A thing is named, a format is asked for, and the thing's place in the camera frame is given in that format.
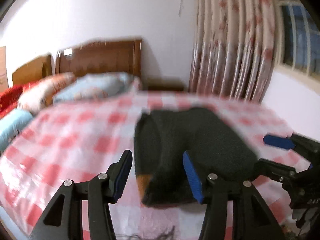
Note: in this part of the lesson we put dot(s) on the light blue floral folded quilt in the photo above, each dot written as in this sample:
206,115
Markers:
95,86

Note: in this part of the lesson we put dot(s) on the dark brown wooden nightstand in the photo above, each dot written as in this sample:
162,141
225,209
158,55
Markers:
175,85

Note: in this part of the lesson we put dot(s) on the orange floral pillow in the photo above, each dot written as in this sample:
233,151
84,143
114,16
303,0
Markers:
41,95

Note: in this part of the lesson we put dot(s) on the floral pink beige curtain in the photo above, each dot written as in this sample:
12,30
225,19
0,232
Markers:
233,49

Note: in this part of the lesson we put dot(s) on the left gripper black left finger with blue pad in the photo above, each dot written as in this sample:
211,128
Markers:
62,217

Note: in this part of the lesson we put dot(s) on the red blanket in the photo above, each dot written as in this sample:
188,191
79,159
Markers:
9,98

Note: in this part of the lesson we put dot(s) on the black striped knit sweater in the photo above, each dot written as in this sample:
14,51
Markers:
163,137

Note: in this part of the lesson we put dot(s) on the window with metal bars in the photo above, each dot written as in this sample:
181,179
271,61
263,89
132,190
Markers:
301,38

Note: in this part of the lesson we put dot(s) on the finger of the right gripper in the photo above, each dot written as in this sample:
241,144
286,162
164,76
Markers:
270,169
306,147

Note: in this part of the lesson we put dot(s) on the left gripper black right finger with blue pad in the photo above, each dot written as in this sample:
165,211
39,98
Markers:
252,218

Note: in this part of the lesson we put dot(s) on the light blue pillow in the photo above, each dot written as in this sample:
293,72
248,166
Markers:
12,125

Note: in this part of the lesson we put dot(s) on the brown wooden headboard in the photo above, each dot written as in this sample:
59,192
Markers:
101,56
33,71

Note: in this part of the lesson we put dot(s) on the pink checkered bed sheet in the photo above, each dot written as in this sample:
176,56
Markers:
78,140

